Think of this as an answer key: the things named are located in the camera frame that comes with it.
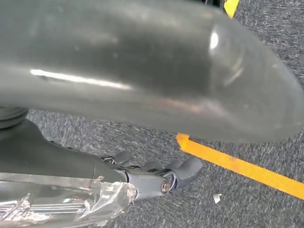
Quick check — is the yellow floor tape square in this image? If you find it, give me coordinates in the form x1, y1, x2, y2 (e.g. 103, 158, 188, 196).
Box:
176, 0, 304, 201

